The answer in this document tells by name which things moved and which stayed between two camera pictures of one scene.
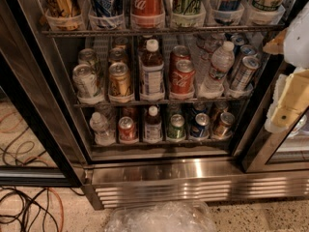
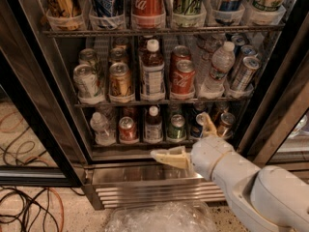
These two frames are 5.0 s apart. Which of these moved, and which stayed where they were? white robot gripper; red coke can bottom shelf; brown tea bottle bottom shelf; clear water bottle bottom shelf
Moved: white robot gripper
Stayed: red coke can bottom shelf; clear water bottle bottom shelf; brown tea bottle bottom shelf
